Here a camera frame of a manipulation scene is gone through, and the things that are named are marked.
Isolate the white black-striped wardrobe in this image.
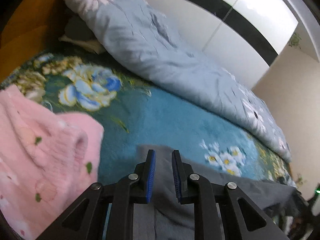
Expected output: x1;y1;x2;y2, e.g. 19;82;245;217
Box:
146;0;298;88

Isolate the teal floral bed blanket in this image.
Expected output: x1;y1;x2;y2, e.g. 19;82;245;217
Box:
0;49;298;240

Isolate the grey knit sweater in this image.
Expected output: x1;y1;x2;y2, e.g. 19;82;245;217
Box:
133;145;295;239

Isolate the wooden bed frame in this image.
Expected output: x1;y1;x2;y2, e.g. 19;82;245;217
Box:
1;0;71;81

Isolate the grey-blue floral duvet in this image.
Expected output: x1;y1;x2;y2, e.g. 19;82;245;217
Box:
64;0;292;162

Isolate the pink fleece garment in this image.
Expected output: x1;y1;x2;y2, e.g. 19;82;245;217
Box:
1;85;104;239

